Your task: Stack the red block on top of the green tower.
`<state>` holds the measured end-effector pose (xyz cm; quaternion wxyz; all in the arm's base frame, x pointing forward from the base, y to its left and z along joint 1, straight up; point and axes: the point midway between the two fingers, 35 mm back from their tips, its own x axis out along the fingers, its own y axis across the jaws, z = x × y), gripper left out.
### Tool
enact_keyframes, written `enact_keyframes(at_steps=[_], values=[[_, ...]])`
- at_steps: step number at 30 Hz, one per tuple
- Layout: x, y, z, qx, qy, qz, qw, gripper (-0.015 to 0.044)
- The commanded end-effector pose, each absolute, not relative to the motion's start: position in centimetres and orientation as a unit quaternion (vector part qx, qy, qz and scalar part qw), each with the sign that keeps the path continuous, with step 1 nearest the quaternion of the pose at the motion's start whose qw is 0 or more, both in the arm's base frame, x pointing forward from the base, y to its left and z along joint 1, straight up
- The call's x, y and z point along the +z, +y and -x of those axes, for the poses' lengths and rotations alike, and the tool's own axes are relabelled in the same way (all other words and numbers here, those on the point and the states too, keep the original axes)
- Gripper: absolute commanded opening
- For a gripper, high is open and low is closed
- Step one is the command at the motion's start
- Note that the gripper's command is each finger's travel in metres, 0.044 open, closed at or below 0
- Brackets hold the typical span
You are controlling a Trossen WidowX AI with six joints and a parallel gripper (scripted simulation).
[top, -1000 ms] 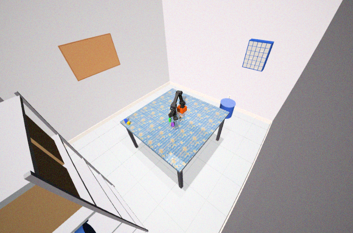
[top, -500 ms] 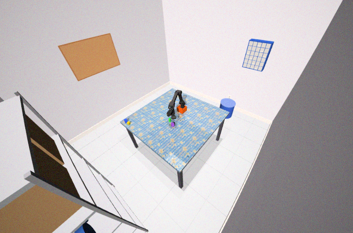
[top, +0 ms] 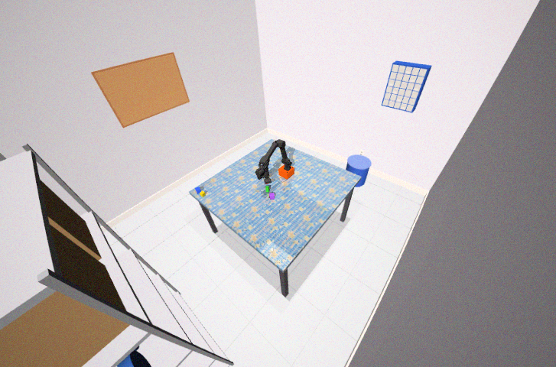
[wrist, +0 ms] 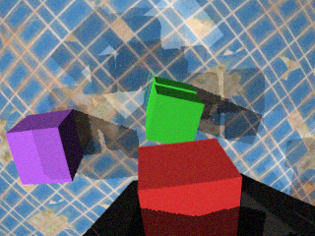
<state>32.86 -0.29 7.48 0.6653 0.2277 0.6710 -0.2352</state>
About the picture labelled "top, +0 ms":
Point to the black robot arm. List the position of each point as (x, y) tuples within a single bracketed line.
[(266, 158)]

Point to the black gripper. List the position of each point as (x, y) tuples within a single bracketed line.
[(267, 180)]

